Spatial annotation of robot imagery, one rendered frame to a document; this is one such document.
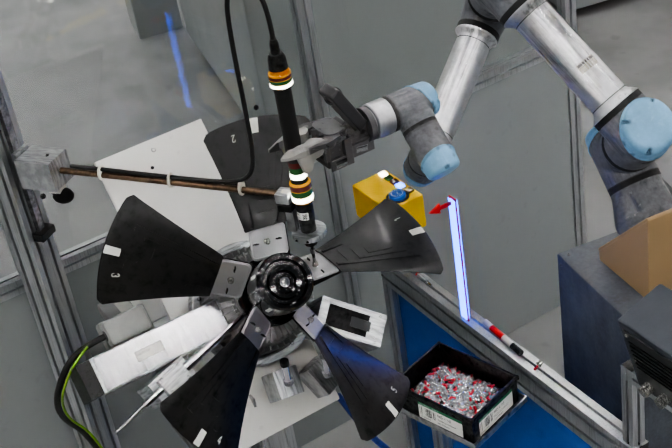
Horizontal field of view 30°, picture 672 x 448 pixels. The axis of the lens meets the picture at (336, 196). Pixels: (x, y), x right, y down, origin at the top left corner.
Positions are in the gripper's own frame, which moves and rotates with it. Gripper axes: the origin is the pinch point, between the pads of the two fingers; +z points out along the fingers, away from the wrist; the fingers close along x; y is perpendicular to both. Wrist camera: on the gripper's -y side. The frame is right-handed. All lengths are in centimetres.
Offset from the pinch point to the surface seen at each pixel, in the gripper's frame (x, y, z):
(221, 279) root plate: 3.9, 24.9, 15.8
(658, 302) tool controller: -60, 22, -39
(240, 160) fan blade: 17.8, 9.5, 0.9
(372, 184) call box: 34, 40, -38
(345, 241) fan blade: 3.0, 28.6, -12.6
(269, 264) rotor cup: -2.5, 21.8, 7.7
